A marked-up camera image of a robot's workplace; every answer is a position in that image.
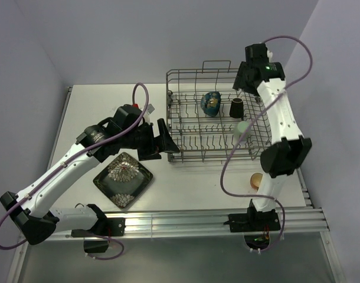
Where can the blue patterned bowl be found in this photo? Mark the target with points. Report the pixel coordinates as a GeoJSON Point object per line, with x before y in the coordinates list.
{"type": "Point", "coordinates": [210, 103]}

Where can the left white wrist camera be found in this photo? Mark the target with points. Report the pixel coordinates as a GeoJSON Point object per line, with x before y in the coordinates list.
{"type": "Point", "coordinates": [146, 116]}

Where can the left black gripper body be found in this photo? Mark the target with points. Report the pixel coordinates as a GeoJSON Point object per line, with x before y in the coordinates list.
{"type": "Point", "coordinates": [143, 140]}

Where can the mint green cup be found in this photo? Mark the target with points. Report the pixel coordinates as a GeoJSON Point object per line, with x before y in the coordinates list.
{"type": "Point", "coordinates": [239, 129]}

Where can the aluminium table edge rail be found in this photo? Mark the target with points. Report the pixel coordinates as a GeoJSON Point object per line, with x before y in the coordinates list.
{"type": "Point", "coordinates": [204, 223]}

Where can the black floral square plate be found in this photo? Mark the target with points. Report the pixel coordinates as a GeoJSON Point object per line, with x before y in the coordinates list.
{"type": "Point", "coordinates": [123, 180]}

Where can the black ceramic mug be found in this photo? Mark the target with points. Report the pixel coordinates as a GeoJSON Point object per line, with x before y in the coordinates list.
{"type": "Point", "coordinates": [236, 108]}

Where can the small orange cup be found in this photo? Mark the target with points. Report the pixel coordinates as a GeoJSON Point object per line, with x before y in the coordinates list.
{"type": "Point", "coordinates": [255, 180]}

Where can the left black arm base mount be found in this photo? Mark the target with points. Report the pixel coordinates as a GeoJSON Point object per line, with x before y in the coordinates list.
{"type": "Point", "coordinates": [109, 227]}

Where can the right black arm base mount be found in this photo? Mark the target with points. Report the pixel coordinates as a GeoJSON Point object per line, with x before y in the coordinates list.
{"type": "Point", "coordinates": [258, 223]}

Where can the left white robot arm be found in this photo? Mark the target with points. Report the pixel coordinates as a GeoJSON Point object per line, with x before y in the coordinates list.
{"type": "Point", "coordinates": [32, 209]}

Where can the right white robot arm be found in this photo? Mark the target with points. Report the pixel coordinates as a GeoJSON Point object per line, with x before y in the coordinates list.
{"type": "Point", "coordinates": [259, 76]}

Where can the grey wire dish rack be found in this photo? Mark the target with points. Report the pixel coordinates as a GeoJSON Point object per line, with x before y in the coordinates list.
{"type": "Point", "coordinates": [202, 138]}

